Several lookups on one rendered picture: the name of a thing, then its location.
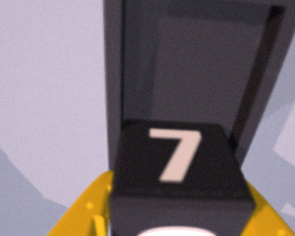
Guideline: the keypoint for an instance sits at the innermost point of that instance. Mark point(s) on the black number cube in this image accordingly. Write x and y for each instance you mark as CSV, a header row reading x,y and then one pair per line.
x,y
177,179

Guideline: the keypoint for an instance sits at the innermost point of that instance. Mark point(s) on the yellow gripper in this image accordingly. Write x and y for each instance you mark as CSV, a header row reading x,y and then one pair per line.
x,y
89,214

